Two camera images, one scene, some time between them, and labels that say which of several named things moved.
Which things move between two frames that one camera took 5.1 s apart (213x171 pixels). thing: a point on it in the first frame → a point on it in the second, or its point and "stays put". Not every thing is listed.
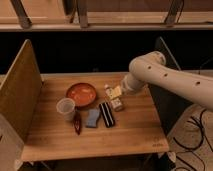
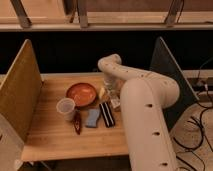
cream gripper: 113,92 → 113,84
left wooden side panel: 20,94 stays put
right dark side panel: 172,107 stays put
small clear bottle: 117,104 stays put
